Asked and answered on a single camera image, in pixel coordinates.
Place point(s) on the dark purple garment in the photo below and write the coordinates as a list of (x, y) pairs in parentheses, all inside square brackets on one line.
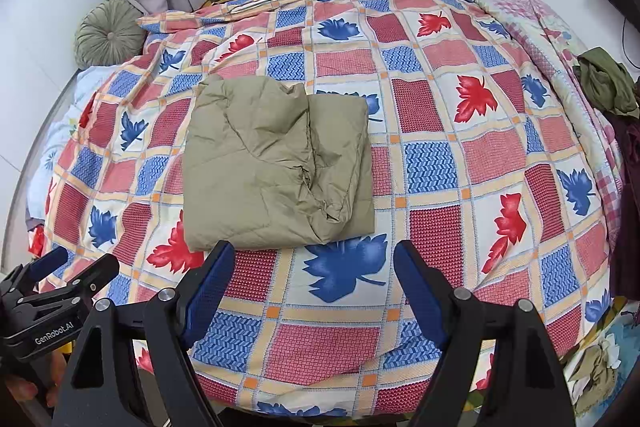
[(627, 207)]

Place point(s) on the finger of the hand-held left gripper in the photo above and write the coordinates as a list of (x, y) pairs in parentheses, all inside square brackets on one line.
[(45, 264), (87, 277)]

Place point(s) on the blue printed plastic bag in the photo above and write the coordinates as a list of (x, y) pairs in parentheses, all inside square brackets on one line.
[(615, 337)]

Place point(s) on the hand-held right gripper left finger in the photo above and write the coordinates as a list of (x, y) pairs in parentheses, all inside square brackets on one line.
[(210, 287)]

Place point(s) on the pink floral quilt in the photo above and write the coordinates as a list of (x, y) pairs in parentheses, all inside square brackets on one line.
[(525, 12)]

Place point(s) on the olive green garment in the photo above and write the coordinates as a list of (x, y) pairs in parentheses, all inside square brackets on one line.
[(607, 79)]

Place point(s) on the person's left hand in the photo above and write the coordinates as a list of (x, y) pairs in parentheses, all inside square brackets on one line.
[(55, 377)]

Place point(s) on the khaki puffer jacket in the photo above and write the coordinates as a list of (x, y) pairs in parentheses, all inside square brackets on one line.
[(270, 167)]

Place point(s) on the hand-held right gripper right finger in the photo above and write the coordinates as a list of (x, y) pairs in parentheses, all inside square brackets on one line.
[(420, 297)]

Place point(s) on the leaf print patchwork quilt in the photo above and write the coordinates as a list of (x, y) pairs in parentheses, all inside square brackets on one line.
[(450, 167)]

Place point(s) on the round green velvet cushion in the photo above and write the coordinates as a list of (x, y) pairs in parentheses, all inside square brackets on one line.
[(110, 34)]

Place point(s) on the white floral bed sheet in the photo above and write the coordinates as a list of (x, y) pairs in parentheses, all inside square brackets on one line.
[(55, 142)]

